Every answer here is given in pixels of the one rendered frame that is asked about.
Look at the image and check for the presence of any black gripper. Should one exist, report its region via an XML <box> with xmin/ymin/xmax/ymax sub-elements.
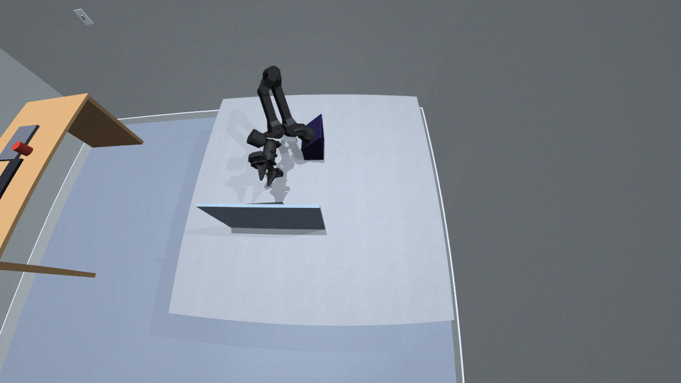
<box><xmin>249</xmin><ymin>148</ymin><xmax>284</xmax><ymax>186</ymax></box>

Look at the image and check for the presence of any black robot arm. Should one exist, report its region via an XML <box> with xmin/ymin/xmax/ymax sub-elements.
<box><xmin>246</xmin><ymin>65</ymin><xmax>315</xmax><ymax>151</ymax></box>

